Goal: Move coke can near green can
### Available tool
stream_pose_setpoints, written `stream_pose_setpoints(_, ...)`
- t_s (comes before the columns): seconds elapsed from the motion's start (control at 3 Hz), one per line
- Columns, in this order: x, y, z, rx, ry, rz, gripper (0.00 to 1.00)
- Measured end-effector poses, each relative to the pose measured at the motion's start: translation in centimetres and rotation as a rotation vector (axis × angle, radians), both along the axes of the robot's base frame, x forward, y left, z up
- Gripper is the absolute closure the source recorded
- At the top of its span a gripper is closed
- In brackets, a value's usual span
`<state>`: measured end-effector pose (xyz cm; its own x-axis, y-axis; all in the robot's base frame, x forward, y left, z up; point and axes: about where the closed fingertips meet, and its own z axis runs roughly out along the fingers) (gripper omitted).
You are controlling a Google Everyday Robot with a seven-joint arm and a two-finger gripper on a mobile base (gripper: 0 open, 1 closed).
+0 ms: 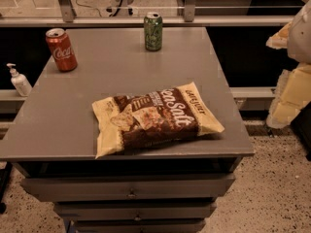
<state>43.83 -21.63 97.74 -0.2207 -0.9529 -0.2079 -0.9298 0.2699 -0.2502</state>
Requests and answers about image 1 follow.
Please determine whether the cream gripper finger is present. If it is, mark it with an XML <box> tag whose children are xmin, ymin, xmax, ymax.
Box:
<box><xmin>266</xmin><ymin>99</ymin><xmax>300</xmax><ymax>129</ymax></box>
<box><xmin>276</xmin><ymin>63</ymin><xmax>311</xmax><ymax>110</ymax></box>

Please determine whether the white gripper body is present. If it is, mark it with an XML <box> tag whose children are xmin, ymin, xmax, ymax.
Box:
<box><xmin>266</xmin><ymin>22</ymin><xmax>292</xmax><ymax>50</ymax></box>

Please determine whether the red coke can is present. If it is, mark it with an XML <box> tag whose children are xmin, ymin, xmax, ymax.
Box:
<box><xmin>46</xmin><ymin>28</ymin><xmax>78</xmax><ymax>72</ymax></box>

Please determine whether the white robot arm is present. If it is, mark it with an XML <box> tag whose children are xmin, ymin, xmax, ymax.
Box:
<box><xmin>266</xmin><ymin>1</ymin><xmax>311</xmax><ymax>129</ymax></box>

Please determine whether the green soda can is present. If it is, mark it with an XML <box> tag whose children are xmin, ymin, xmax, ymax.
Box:
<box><xmin>144</xmin><ymin>12</ymin><xmax>162</xmax><ymax>51</ymax></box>

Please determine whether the top grey drawer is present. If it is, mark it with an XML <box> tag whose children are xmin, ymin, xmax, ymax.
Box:
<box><xmin>21</xmin><ymin>174</ymin><xmax>235</xmax><ymax>202</ymax></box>

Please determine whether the grey drawer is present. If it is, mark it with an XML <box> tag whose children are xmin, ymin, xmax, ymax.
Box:
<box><xmin>54</xmin><ymin>200</ymin><xmax>216</xmax><ymax>221</ymax></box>
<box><xmin>75</xmin><ymin>219</ymin><xmax>205</xmax><ymax>233</ymax></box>
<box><xmin>21</xmin><ymin>174</ymin><xmax>235</xmax><ymax>202</ymax></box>

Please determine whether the grey drawer cabinet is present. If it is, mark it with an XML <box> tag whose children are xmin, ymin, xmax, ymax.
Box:
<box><xmin>0</xmin><ymin>27</ymin><xmax>254</xmax><ymax>233</ymax></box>

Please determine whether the brown cream chip bag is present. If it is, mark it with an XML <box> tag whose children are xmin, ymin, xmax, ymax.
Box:
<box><xmin>92</xmin><ymin>83</ymin><xmax>225</xmax><ymax>158</ymax></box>

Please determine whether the middle grey drawer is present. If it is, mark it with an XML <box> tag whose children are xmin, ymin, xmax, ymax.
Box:
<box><xmin>54</xmin><ymin>200</ymin><xmax>216</xmax><ymax>221</ymax></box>

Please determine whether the bottom grey drawer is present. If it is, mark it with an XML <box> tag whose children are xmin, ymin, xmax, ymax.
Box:
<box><xmin>75</xmin><ymin>219</ymin><xmax>205</xmax><ymax>233</ymax></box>

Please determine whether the white pump sanitizer bottle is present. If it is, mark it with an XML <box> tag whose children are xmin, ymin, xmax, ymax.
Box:
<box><xmin>7</xmin><ymin>63</ymin><xmax>32</xmax><ymax>97</ymax></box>

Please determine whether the grey metal rail frame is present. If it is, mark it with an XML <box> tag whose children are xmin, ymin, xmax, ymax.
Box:
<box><xmin>0</xmin><ymin>0</ymin><xmax>309</xmax><ymax>27</ymax></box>

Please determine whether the black floor cable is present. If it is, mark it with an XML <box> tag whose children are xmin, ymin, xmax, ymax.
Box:
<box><xmin>68</xmin><ymin>0</ymin><xmax>103</xmax><ymax>17</ymax></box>

